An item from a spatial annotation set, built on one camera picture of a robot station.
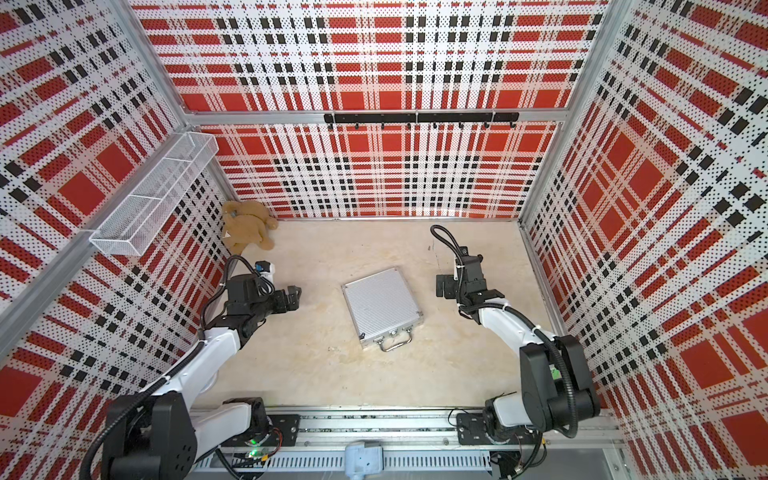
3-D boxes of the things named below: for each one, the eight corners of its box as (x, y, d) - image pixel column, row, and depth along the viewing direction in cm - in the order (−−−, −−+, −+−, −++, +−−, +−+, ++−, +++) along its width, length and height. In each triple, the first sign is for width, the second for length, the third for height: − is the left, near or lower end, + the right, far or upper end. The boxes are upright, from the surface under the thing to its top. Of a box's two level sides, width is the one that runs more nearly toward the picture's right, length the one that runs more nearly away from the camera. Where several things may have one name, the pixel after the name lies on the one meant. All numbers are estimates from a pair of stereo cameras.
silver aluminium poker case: (364, 360, 87) (362, 352, 82) (342, 296, 101) (339, 286, 96) (427, 334, 92) (429, 325, 87) (398, 276, 106) (398, 266, 101)
